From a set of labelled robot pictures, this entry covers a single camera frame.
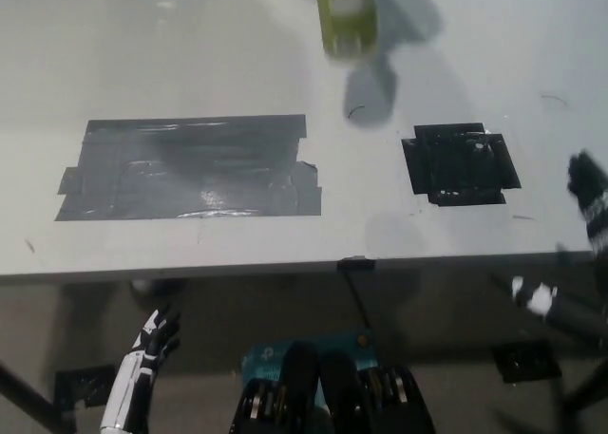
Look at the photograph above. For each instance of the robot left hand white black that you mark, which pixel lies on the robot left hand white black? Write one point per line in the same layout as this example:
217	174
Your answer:
142	353

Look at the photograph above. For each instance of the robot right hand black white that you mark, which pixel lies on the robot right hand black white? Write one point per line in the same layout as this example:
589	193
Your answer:
589	192

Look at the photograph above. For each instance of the spray bottle green label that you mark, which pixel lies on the spray bottle green label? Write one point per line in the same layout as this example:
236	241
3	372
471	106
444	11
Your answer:
349	16

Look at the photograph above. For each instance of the black table leg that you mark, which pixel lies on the black table leg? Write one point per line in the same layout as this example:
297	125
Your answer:
33	391
586	391

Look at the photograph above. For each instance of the teal router box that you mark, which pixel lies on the teal router box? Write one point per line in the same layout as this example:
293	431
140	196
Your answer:
266	358

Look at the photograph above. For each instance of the black tape square patch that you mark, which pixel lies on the black tape square patch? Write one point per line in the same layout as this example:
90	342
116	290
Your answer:
456	168

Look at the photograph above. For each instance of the grey duct tape patch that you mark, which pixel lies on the grey duct tape patch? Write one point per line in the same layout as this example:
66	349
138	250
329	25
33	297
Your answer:
190	168

